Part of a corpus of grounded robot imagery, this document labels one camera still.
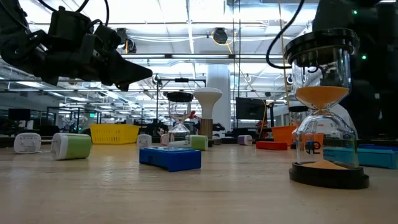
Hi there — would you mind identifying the white building column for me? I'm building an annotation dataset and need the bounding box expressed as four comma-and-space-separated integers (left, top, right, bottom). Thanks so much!
206, 64, 233, 131

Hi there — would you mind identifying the black ceiling cable reel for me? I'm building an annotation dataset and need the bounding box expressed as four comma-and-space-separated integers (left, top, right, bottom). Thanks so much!
213, 27, 228, 45
116, 27, 137, 54

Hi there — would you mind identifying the orange plastic basket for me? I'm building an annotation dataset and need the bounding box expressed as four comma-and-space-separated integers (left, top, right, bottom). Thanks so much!
271, 125, 297, 146

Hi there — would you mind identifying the white bulb table lamp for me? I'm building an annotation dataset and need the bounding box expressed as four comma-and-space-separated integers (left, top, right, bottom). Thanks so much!
193, 87, 223, 141

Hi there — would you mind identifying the red plastic box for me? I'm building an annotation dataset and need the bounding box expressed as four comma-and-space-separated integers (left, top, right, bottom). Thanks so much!
256, 141, 289, 151

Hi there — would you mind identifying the blue box with white print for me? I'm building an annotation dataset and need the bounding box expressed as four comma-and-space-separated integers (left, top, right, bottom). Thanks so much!
357, 143, 398, 149

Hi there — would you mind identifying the hourglass with orange sand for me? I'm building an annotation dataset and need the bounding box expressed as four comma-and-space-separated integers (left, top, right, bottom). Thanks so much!
284, 27, 371, 190

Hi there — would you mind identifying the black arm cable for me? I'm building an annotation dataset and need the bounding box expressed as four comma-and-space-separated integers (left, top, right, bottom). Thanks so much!
266, 0, 307, 70
37, 0, 110, 27

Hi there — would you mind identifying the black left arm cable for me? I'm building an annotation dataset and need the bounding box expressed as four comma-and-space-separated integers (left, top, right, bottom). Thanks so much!
37, 0, 110, 27

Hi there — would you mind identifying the green white USB wall charger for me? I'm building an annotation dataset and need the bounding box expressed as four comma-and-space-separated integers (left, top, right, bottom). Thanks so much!
186, 134, 208, 152
40, 133, 93, 161

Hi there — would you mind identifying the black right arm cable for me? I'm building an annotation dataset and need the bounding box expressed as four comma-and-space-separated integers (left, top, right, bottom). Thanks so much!
266, 0, 307, 70

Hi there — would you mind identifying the small black monitor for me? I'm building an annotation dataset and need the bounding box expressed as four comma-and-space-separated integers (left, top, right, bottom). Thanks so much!
7, 108, 31, 121

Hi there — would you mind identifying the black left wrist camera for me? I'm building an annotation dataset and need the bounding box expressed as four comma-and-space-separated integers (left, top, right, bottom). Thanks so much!
48, 6, 94, 43

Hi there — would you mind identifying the blue plastic box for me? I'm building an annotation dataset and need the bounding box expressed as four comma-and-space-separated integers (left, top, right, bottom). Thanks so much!
139, 146, 202, 173

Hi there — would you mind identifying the large black monitor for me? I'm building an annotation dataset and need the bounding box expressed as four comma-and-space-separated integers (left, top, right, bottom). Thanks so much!
235, 96, 267, 121

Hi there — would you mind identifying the teal plastic box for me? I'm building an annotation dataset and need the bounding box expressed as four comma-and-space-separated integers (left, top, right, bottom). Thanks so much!
323, 147, 398, 170

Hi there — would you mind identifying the blue based hourglass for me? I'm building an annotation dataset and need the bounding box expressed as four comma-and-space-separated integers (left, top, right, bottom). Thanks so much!
287, 105, 309, 150

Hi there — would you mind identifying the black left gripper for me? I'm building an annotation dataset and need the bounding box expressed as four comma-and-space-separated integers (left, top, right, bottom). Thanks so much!
40, 23, 154, 93

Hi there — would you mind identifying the yellow plastic basket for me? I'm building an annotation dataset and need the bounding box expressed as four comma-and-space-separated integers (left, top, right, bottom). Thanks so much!
90, 123, 141, 145

